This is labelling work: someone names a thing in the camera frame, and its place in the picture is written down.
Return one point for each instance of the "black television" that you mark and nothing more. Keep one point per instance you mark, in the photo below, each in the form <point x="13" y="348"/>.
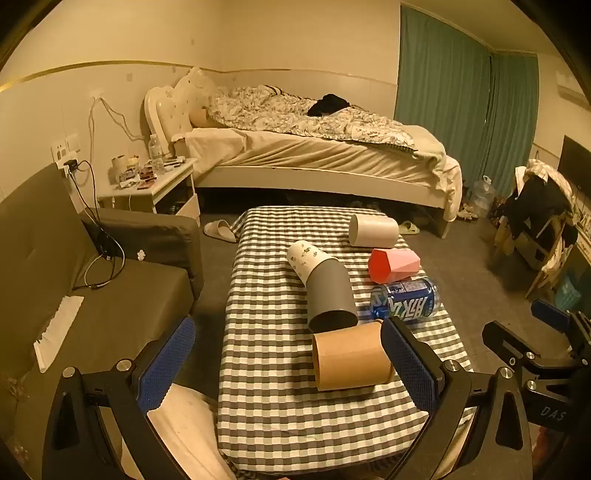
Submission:
<point x="575" y="159"/>

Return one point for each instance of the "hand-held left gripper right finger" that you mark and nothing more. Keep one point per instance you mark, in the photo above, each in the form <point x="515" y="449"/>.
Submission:
<point x="408" y="364"/>

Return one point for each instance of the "wall socket panel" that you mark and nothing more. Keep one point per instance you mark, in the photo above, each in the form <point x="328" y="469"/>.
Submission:
<point x="67" y="146"/>

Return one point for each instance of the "plain white cup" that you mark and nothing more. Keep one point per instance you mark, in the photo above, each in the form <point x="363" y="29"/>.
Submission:
<point x="374" y="230"/>

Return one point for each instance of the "black device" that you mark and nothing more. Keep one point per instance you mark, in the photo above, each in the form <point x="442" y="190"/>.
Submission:
<point x="101" y="235"/>

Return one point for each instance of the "large water jug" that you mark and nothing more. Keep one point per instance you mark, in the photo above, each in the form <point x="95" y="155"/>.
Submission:
<point x="484" y="196"/>

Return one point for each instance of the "blue basket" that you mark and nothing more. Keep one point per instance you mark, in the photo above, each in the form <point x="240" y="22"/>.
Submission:
<point x="567" y="288"/>

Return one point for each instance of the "clear plastic bottle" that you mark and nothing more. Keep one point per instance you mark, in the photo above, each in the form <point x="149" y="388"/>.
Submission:
<point x="156" y="152"/>

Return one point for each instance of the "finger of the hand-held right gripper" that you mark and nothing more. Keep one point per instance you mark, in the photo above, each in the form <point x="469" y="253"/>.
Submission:
<point x="505" y="341"/>
<point x="549" y="314"/>

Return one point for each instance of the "beige cushion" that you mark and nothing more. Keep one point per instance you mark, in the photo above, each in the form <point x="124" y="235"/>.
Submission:
<point x="189" y="429"/>

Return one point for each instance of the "wooden chair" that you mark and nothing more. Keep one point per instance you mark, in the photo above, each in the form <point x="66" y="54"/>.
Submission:
<point x="545" y="258"/>

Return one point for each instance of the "white patterned paper cup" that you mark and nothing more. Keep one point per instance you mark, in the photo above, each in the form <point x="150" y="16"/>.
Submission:
<point x="304" y="258"/>

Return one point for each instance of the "grey white checked tablecloth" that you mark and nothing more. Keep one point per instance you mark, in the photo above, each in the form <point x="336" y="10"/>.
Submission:
<point x="268" y="300"/>

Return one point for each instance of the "brown paper cup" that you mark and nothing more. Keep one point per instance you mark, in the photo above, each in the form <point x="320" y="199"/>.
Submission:
<point x="351" y="355"/>

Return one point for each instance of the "white paper strip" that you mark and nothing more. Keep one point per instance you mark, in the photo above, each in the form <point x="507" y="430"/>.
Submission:
<point x="57" y="332"/>

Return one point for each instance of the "white air conditioner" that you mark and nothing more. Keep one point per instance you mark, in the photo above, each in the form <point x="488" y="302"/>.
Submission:
<point x="571" y="85"/>

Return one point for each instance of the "blue drink can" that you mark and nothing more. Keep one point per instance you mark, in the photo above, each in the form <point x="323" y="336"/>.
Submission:
<point x="404" y="300"/>

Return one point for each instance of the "grey sofa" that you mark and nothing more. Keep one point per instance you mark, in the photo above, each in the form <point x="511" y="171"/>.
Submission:
<point x="115" y="300"/>

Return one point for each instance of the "floral blanket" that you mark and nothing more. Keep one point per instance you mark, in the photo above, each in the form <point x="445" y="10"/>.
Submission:
<point x="286" y="110"/>

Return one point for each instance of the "green curtain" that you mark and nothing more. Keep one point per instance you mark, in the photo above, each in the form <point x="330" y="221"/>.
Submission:
<point x="512" y="106"/>
<point x="438" y="78"/>

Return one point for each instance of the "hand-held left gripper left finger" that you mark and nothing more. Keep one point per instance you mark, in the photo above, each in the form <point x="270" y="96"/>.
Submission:
<point x="167" y="364"/>

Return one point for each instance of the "pink faceted cup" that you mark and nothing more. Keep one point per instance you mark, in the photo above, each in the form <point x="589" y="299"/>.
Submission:
<point x="392" y="265"/>

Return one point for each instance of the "white nightstand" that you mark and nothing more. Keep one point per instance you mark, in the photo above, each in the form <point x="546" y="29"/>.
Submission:
<point x="157" y="189"/>

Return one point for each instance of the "grey cup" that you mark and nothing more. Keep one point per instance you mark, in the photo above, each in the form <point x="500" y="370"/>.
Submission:
<point x="330" y="290"/>

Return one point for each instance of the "beige slipper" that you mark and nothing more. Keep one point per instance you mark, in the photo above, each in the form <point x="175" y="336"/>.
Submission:
<point x="220" y="230"/>

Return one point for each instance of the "black jacket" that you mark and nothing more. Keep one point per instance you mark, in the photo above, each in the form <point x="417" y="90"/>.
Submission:
<point x="538" y="203"/>

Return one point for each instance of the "black garment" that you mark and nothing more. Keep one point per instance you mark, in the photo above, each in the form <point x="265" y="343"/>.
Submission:
<point x="328" y="105"/>

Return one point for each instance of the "white bed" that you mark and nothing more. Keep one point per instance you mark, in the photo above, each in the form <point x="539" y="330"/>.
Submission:
<point x="300" y="157"/>

